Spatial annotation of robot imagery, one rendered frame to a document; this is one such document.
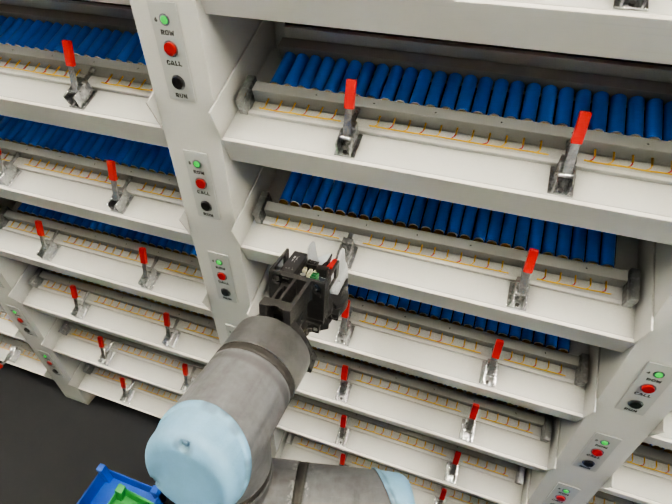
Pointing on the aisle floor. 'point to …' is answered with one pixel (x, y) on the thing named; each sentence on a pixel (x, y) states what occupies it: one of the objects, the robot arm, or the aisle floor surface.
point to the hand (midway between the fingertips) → (333, 264)
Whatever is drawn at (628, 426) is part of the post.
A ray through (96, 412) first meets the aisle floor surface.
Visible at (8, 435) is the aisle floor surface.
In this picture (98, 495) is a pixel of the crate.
